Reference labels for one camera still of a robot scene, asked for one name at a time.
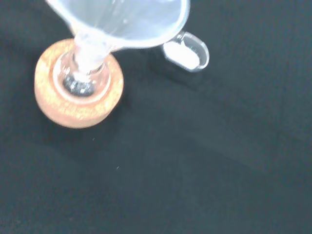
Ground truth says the glass weighing funnel with powder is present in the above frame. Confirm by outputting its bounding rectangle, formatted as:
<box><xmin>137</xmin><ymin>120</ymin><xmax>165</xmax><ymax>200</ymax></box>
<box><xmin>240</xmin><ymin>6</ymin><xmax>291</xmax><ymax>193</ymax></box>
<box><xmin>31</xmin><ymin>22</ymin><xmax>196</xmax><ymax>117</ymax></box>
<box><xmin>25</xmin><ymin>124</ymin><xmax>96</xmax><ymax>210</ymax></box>
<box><xmin>161</xmin><ymin>31</ymin><xmax>210</xmax><ymax>74</ymax></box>

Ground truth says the glass round-bottom flask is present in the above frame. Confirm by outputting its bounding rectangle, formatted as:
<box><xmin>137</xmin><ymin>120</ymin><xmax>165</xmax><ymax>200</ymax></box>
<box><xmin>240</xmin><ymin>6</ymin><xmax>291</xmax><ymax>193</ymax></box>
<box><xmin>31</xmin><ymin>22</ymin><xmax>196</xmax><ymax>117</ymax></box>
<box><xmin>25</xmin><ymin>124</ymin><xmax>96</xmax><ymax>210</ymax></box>
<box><xmin>53</xmin><ymin>45</ymin><xmax>112</xmax><ymax>98</ymax></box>

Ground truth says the black cloth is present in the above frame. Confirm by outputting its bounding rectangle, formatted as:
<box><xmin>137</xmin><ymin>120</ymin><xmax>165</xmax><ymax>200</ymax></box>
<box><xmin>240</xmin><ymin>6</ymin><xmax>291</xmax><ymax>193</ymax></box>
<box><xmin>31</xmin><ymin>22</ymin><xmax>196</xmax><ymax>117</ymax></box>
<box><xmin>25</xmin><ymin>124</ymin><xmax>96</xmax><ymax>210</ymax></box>
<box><xmin>0</xmin><ymin>0</ymin><xmax>312</xmax><ymax>234</ymax></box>

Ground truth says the cork ring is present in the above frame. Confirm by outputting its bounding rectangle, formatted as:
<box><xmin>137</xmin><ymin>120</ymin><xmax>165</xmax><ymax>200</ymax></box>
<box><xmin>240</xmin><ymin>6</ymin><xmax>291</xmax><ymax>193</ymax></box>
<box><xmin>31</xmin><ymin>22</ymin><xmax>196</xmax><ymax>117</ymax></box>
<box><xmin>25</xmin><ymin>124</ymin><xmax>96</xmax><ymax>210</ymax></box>
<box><xmin>34</xmin><ymin>38</ymin><xmax>125</xmax><ymax>129</ymax></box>

